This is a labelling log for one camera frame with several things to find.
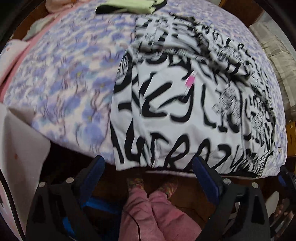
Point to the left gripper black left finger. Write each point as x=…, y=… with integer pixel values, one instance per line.
x=54, y=203

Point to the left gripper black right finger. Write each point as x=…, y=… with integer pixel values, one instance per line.
x=240, y=212

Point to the white black graffiti print jacket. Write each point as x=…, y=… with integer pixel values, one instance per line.
x=183, y=90

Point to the pink white cartoon board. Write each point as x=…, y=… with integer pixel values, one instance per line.
x=23, y=152

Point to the right floral slipper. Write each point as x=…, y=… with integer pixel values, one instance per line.
x=169, y=189

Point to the floral slipper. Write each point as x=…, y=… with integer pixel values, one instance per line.
x=135, y=183
x=169, y=189

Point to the left floral slipper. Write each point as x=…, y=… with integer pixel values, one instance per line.
x=135, y=183

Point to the pink fleece trouser legs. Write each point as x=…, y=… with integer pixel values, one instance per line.
x=153, y=217

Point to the purple cat print blanket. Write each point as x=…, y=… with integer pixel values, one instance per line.
x=71, y=93

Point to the white pink small pillow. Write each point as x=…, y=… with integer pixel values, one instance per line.
x=9, y=55

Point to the grey folded cloth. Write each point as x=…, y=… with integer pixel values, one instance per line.
x=37, y=26

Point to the pink bed sheet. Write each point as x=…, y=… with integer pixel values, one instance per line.
x=27, y=63

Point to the rolled pink bear quilt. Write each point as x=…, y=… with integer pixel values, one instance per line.
x=54, y=6

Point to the folded green black garment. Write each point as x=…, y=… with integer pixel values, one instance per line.
x=130, y=6

